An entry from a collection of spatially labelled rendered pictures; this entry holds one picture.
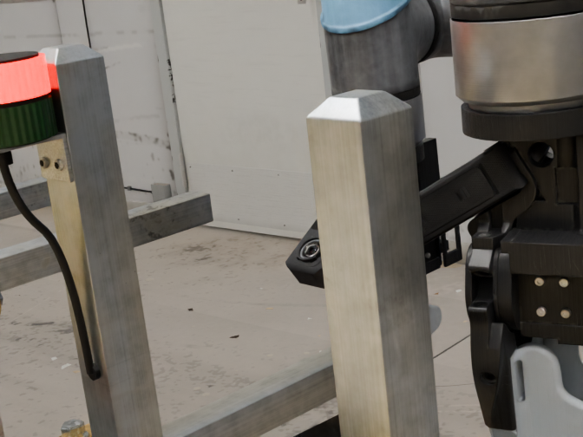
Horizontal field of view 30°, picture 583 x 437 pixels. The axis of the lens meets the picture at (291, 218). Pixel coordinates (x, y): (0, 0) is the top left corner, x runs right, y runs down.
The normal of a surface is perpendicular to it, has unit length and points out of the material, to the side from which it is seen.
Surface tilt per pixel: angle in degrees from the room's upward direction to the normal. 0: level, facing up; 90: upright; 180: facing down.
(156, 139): 90
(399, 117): 90
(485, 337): 77
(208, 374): 0
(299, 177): 91
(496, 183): 88
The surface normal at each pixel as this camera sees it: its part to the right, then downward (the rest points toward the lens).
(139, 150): -0.66, 0.27
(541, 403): -0.45, 0.33
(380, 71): 0.07, 0.27
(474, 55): -0.82, 0.24
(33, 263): 0.68, 0.12
